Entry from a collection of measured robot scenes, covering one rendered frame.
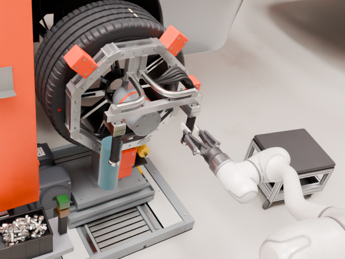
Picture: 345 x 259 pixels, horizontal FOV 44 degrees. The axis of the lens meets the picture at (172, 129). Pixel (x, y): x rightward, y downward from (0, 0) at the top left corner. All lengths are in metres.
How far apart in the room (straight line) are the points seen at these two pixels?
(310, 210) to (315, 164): 1.41
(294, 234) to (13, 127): 0.98
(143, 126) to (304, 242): 0.91
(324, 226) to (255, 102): 2.60
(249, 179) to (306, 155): 1.16
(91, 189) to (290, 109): 1.99
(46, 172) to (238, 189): 0.97
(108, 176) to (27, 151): 0.41
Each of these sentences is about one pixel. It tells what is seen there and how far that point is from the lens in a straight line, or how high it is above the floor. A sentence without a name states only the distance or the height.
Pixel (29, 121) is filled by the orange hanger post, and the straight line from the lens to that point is 1.56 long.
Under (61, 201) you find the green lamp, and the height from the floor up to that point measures 0.66.
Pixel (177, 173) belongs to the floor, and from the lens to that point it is 2.78.
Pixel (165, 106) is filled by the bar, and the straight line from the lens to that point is 1.66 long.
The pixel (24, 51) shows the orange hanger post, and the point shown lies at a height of 1.23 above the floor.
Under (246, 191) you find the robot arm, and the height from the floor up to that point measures 0.86.
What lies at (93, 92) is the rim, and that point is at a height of 0.87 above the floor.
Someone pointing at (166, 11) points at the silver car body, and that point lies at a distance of 2.24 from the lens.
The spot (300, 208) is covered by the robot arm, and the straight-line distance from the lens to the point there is 1.32.
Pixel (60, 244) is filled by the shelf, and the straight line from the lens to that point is 1.82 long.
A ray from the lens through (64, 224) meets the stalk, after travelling 1.80.
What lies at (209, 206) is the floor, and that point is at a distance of 2.64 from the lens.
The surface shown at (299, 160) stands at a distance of 2.66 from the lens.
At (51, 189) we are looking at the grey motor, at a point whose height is 0.39.
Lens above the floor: 1.95
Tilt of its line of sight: 39 degrees down
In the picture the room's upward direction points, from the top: 13 degrees clockwise
